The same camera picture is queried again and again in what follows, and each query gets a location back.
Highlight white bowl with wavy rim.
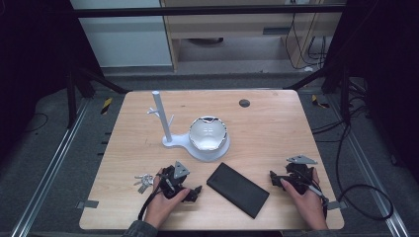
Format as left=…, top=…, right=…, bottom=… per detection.
left=188, top=115, right=229, bottom=152

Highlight person's right hand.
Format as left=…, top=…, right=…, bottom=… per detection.
left=280, top=167, right=329, bottom=231

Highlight hanging black cables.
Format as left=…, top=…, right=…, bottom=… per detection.
left=284, top=12, right=329, bottom=72

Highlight black horizontal frame bar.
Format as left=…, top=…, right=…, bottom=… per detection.
left=70, top=3, right=348, bottom=19

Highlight black wallet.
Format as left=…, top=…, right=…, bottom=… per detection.
left=206, top=161, right=271, bottom=220

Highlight black looped floor cable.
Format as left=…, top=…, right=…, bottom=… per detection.
left=334, top=119, right=395, bottom=222

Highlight white tree-shaped stand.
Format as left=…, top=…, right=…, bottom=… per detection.
left=146, top=90, right=231, bottom=163

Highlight metal floor rail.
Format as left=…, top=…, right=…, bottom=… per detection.
left=325, top=93, right=411, bottom=237
left=10, top=98, right=91, bottom=237

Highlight white cabinet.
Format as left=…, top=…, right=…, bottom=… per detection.
left=69, top=0, right=174, bottom=69

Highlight yellow black hazard tape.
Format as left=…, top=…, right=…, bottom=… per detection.
left=100, top=97, right=114, bottom=117
left=310, top=94, right=331, bottom=110

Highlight thin black floor cable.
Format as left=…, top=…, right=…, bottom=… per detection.
left=23, top=112, right=49, bottom=134

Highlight wooden shelf unit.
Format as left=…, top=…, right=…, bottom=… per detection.
left=159, top=0, right=345, bottom=73

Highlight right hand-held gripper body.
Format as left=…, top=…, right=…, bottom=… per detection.
left=284, top=154, right=319, bottom=196

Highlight grey tape strip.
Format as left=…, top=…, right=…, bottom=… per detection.
left=325, top=200, right=348, bottom=211
left=75, top=199, right=100, bottom=210

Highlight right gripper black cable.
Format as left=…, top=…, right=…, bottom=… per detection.
left=305, top=182, right=331, bottom=221

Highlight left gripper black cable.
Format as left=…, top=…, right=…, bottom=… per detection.
left=136, top=174, right=170, bottom=222

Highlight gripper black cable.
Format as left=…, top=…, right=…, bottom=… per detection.
left=305, top=182, right=331, bottom=221
left=136, top=174, right=170, bottom=222

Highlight person's left hand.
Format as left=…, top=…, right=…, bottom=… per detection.
left=143, top=167, right=192, bottom=230

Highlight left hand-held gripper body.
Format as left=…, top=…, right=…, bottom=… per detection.
left=159, top=160, right=192, bottom=200

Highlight black metal stand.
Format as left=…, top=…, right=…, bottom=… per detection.
left=64, top=63, right=131, bottom=130
left=282, top=63, right=353, bottom=124

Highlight bunch of silver keys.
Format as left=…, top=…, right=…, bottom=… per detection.
left=132, top=173, right=155, bottom=195

